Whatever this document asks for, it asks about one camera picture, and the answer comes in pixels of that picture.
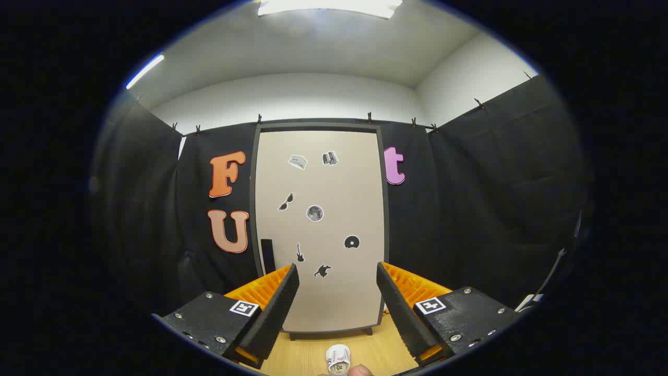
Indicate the row of black cloth clips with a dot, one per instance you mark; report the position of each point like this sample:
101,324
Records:
369,118

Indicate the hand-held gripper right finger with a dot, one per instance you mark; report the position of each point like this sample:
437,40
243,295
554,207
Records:
402,313

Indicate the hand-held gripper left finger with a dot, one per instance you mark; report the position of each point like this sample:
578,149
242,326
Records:
276,313

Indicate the ceiling panel light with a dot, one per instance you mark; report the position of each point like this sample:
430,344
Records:
329,6

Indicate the ceiling strip light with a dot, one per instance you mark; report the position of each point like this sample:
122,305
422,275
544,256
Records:
145,71

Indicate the grey shoe cabinet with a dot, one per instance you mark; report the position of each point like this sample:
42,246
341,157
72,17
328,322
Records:
318,127

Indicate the black backdrop cloth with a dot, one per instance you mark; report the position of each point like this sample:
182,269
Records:
469,209

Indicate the black curved stand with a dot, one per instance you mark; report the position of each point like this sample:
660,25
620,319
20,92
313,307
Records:
561,253

